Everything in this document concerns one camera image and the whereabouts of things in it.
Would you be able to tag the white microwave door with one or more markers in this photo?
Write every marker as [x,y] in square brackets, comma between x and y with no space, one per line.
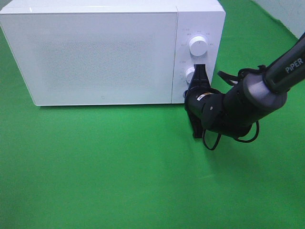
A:
[94,58]

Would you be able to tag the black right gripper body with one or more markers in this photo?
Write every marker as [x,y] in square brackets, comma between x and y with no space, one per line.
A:
[209,101]

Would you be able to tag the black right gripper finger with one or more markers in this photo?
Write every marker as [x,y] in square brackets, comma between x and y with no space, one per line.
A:
[199,79]

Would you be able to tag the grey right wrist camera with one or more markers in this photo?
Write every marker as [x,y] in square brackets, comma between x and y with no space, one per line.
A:
[195,121]

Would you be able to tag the white microwave knob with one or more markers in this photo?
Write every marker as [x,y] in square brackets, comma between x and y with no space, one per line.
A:
[189,74]
[198,45]

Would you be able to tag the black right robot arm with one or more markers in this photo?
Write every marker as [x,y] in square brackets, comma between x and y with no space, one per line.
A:
[254,94]

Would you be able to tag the green table cloth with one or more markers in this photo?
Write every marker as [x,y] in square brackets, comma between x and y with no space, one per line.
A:
[139,167]

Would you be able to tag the white microwave oven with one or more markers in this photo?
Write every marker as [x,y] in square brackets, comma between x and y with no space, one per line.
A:
[194,18]

